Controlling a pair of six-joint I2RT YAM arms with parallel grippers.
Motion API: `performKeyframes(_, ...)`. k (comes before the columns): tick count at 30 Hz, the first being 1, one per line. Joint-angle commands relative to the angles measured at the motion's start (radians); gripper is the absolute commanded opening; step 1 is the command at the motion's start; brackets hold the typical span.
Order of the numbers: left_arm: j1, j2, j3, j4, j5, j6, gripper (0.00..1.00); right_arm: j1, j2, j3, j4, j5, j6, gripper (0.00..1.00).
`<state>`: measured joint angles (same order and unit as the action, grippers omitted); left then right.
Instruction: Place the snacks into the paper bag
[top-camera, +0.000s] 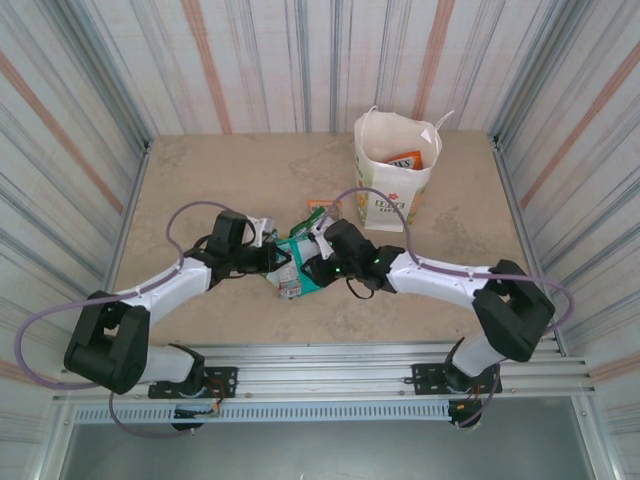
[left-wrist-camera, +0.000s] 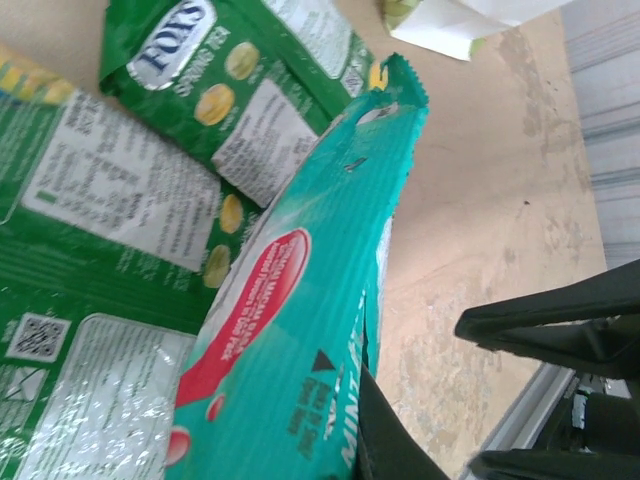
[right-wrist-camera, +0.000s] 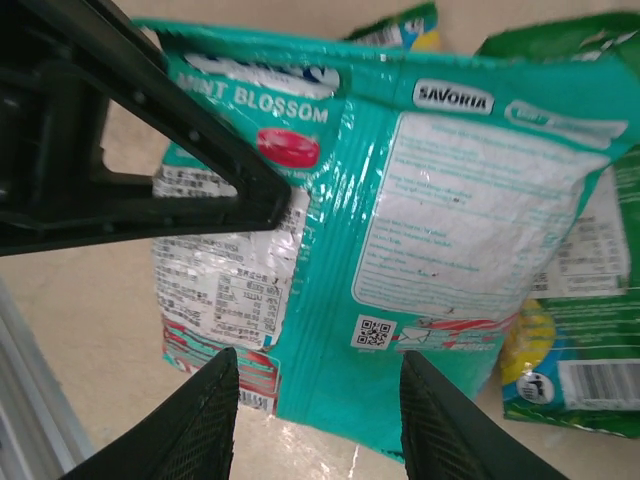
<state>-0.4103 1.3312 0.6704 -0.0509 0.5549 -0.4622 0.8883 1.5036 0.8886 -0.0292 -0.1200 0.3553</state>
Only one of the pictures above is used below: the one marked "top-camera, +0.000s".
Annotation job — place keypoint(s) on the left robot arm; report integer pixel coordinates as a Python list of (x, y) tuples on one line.
[(105, 345)]

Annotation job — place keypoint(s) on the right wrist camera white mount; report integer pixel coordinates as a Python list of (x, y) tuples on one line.
[(324, 245)]

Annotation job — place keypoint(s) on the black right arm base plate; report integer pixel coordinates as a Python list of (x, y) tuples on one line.
[(425, 377)]

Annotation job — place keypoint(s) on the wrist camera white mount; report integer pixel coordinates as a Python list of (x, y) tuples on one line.
[(324, 245), (260, 230)]

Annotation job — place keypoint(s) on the white paper bag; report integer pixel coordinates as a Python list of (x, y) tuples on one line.
[(390, 200)]

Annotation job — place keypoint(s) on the small orange snack packet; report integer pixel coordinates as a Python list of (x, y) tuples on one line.
[(320, 203)]

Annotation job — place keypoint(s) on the aluminium mounting rail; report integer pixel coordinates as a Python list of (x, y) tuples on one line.
[(325, 370)]

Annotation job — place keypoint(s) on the grey metal panel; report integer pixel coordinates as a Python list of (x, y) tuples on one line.
[(325, 455)]

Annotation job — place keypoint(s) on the teal snack bag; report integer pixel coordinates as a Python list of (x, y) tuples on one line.
[(290, 280)]

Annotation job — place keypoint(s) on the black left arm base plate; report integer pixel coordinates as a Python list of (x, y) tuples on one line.
[(222, 377)]

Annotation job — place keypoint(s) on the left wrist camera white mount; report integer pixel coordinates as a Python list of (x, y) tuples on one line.
[(260, 230)]

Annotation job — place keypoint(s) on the Fox's candy bag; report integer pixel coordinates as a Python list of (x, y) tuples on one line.
[(402, 162)]

